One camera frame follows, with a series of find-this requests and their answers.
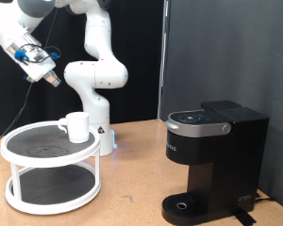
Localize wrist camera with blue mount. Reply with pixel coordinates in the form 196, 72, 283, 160
23, 73, 35, 84

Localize large blue cable clip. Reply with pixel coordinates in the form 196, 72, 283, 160
14, 49, 30, 62

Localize white ceramic mug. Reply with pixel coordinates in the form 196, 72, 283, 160
57, 111, 91, 144

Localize black backdrop curtain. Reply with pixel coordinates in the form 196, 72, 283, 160
0, 0, 165, 137

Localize white two-tier turntable stand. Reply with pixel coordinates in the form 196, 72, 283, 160
0, 120, 102, 216

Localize clear water reservoir tank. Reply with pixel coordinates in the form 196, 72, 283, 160
200, 100, 242, 111

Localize black camera cable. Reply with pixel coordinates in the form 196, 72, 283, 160
0, 8, 61, 150

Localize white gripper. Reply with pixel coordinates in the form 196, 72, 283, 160
17, 46, 62, 89

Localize grey partition panel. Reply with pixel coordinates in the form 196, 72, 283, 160
161, 0, 283, 213

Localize black power cord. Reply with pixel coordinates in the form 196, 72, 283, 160
254, 191, 276, 203

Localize black Keurig coffee machine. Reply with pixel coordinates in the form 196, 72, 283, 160
161, 106, 270, 226

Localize vertical metal pole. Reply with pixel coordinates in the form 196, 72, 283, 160
156, 0, 172, 121

